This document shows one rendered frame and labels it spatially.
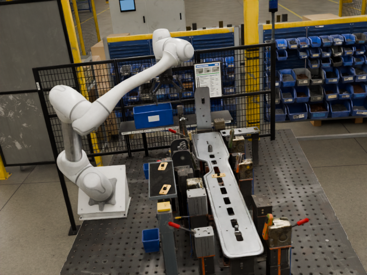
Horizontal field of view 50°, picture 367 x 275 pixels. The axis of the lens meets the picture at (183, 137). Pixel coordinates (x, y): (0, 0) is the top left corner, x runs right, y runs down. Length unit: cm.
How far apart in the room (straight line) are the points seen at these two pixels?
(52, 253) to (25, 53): 208
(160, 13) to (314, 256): 733
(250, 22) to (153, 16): 589
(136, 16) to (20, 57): 484
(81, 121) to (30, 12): 254
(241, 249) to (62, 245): 222
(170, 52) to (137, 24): 704
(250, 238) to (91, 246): 102
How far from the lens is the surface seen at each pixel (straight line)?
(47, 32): 438
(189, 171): 232
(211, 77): 322
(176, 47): 203
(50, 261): 365
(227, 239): 191
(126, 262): 233
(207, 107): 299
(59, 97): 210
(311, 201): 273
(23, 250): 388
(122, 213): 267
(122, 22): 911
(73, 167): 250
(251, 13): 323
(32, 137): 486
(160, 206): 188
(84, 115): 202
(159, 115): 308
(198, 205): 205
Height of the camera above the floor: 220
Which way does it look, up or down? 24 degrees down
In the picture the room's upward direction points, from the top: 6 degrees counter-clockwise
